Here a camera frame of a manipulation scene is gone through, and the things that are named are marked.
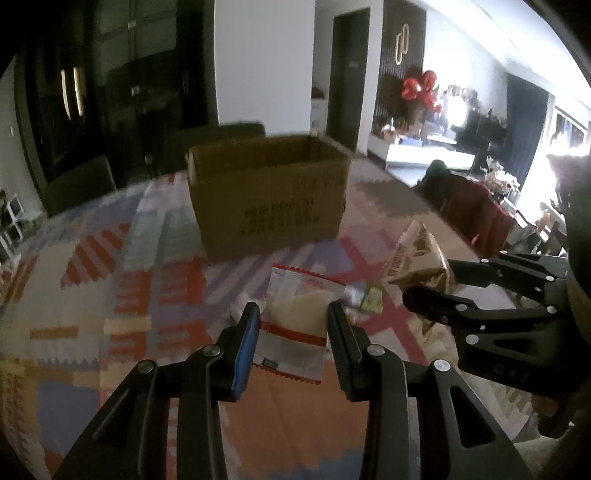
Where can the red balloons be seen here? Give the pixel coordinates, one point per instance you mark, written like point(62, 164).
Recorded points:
point(418, 87)

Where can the green snack packet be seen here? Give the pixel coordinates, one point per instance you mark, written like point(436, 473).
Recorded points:
point(371, 299)

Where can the brown cardboard box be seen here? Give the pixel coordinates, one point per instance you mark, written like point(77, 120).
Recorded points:
point(268, 203)

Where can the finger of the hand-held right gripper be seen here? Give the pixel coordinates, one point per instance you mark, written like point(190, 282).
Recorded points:
point(443, 307)
point(498, 272)

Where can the tan snack bag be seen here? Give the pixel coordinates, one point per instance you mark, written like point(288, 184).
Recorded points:
point(415, 258)

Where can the dark dining chair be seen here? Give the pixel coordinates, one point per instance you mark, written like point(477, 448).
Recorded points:
point(78, 184)
point(207, 143)

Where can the white red-striped snack packet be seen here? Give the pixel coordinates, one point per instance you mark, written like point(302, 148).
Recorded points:
point(295, 318)

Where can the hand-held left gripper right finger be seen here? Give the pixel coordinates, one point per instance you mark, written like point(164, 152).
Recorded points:
point(339, 341)

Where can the dark doorway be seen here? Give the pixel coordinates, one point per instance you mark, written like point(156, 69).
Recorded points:
point(346, 83)

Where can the patterned tablecloth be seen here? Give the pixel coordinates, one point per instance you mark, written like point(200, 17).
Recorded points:
point(138, 277)

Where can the white wall emblem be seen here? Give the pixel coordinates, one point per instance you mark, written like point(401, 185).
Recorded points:
point(402, 44)

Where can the dark glass cabinet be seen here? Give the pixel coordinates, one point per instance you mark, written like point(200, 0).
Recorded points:
point(115, 69)

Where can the white counter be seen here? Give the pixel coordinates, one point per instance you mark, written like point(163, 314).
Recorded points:
point(415, 154)

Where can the red chair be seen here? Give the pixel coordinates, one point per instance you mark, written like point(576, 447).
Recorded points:
point(475, 207)

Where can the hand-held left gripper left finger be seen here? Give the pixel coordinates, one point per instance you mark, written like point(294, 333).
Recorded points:
point(245, 350)

